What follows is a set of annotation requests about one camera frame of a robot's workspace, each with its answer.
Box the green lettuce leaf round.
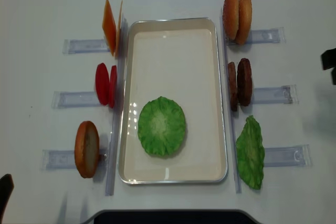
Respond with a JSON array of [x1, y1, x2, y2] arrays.
[[138, 97, 186, 157]]

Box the black robot base front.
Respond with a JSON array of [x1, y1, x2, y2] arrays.
[[93, 210, 257, 223]]

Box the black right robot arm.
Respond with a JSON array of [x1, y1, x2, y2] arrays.
[[321, 48, 336, 85]]

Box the red tomato slice inner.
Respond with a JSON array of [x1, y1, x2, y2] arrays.
[[108, 65, 117, 109]]

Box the red tomato slice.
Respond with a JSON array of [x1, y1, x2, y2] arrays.
[[108, 65, 117, 109], [95, 63, 110, 105]]

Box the red tomato slice outer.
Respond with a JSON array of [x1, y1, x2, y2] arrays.
[[95, 63, 110, 105]]

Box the brown meat patty inner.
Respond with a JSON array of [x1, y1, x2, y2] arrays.
[[227, 62, 238, 112]]

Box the brown meat patty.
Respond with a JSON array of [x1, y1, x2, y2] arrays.
[[227, 62, 238, 112], [237, 58, 253, 106]]

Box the orange cheese slice inner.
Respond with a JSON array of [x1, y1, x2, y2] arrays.
[[114, 0, 123, 58]]

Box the orange cheese slice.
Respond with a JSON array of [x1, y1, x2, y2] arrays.
[[114, 0, 123, 58], [102, 0, 117, 56]]

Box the brown meat patty outer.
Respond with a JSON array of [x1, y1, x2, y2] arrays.
[[237, 58, 253, 106]]

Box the upright bread slice left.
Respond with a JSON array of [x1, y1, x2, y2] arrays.
[[75, 121, 99, 178]]

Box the orange cheese slice outer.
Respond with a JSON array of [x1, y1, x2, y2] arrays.
[[102, 0, 117, 56]]

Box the green lettuce leaf in holder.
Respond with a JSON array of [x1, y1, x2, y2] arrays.
[[236, 115, 265, 190]]

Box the white rectangular metal tray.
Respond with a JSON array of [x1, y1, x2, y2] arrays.
[[119, 18, 228, 185]]

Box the clear acrylic rack right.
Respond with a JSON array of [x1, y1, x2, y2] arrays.
[[220, 17, 312, 194]]

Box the clear acrylic rack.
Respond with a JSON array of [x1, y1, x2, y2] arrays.
[[220, 17, 312, 194], [41, 16, 129, 196]]

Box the sesame bun top half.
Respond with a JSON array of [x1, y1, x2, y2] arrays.
[[223, 0, 239, 40]]

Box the plain bun half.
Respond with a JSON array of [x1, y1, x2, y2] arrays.
[[235, 0, 252, 45]]

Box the clear acrylic rack left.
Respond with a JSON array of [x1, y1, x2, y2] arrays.
[[41, 16, 129, 196]]

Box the black left gripper tip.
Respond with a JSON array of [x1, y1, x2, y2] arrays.
[[0, 174, 14, 223]]

